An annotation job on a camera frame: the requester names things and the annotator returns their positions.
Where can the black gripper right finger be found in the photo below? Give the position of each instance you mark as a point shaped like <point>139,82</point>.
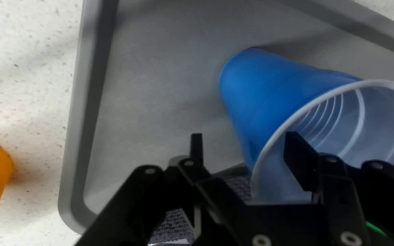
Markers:
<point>301,158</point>

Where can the blue plastic cup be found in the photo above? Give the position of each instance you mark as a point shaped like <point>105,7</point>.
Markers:
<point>267,96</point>

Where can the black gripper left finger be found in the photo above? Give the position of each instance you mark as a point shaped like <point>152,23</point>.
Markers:
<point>196,148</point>

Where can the grey serving tray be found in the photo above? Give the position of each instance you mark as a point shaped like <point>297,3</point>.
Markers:
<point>146,79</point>

